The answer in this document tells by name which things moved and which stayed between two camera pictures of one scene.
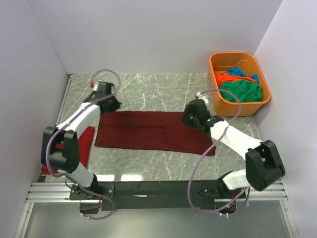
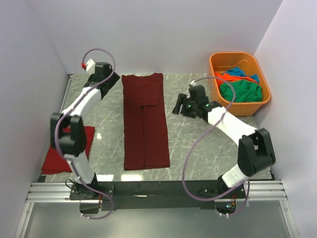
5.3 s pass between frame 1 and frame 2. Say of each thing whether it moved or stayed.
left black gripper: moved
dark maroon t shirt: moved
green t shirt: stayed
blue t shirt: stayed
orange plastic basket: stayed
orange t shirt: stayed
